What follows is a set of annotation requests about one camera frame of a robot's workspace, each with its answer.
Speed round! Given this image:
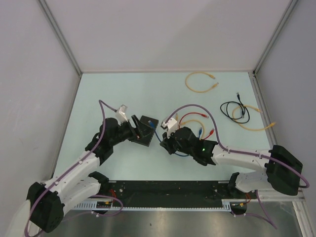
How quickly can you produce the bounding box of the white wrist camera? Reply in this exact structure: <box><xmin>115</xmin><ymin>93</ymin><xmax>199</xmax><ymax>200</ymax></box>
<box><xmin>116</xmin><ymin>105</ymin><xmax>128</xmax><ymax>123</ymax></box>
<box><xmin>160</xmin><ymin>118</ymin><xmax>178</xmax><ymax>138</ymax></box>

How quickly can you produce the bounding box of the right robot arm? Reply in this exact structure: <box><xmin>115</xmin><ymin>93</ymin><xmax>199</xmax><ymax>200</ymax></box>
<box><xmin>160</xmin><ymin>127</ymin><xmax>303</xmax><ymax>198</ymax></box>

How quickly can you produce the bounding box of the black ethernet cable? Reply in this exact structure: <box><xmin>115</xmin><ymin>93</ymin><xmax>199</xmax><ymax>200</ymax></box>
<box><xmin>220</xmin><ymin>92</ymin><xmax>250</xmax><ymax>124</ymax></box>

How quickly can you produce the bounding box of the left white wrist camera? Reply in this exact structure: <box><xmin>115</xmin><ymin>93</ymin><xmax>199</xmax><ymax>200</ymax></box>
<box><xmin>116</xmin><ymin>105</ymin><xmax>128</xmax><ymax>123</ymax></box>

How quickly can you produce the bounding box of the purple camera cable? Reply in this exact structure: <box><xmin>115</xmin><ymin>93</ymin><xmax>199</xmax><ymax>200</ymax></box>
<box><xmin>24</xmin><ymin>99</ymin><xmax>124</xmax><ymax>237</ymax></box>
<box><xmin>165</xmin><ymin>104</ymin><xmax>310</xmax><ymax>230</ymax></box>

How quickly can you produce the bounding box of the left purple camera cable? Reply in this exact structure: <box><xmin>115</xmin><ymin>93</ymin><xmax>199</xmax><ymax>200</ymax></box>
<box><xmin>24</xmin><ymin>99</ymin><xmax>124</xmax><ymax>237</ymax></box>

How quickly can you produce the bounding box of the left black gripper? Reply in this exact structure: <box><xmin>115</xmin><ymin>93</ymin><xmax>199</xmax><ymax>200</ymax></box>
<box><xmin>110</xmin><ymin>115</ymin><xmax>155</xmax><ymax>146</ymax></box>

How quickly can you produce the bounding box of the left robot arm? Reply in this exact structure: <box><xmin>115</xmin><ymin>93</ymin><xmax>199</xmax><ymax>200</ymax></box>
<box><xmin>27</xmin><ymin>115</ymin><xmax>153</xmax><ymax>233</ymax></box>

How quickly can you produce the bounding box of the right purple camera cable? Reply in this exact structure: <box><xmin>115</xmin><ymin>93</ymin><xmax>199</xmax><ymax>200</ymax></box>
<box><xmin>165</xmin><ymin>104</ymin><xmax>310</xmax><ymax>230</ymax></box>

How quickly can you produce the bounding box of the blue ethernet cable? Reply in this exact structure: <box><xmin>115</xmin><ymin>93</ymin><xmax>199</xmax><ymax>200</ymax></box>
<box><xmin>147</xmin><ymin>120</ymin><xmax>205</xmax><ymax>158</ymax></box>

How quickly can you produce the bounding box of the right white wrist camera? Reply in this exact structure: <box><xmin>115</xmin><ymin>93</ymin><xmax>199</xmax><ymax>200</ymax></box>
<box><xmin>160</xmin><ymin>118</ymin><xmax>178</xmax><ymax>138</ymax></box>

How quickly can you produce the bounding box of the yellow ethernet cable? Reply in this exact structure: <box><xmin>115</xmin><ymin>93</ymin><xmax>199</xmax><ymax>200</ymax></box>
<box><xmin>175</xmin><ymin>114</ymin><xmax>207</xmax><ymax>127</ymax></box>
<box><xmin>185</xmin><ymin>71</ymin><xmax>220</xmax><ymax>94</ymax></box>
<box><xmin>232</xmin><ymin>105</ymin><xmax>276</xmax><ymax>131</ymax></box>

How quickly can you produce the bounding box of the black network switch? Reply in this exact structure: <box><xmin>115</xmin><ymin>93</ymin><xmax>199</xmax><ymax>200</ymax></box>
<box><xmin>134</xmin><ymin>115</ymin><xmax>159</xmax><ymax>143</ymax></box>

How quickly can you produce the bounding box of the grey slotted cable duct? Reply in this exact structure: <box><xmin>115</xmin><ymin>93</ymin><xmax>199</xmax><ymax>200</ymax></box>
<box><xmin>72</xmin><ymin>199</ymin><xmax>243</xmax><ymax>212</ymax></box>

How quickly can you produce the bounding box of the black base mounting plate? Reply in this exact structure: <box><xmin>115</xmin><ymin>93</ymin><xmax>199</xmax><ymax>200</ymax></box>
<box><xmin>81</xmin><ymin>180</ymin><xmax>259</xmax><ymax>208</ymax></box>

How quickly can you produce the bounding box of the red ethernet cable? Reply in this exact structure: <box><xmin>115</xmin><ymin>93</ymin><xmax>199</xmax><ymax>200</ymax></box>
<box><xmin>179</xmin><ymin>112</ymin><xmax>215</xmax><ymax>141</ymax></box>

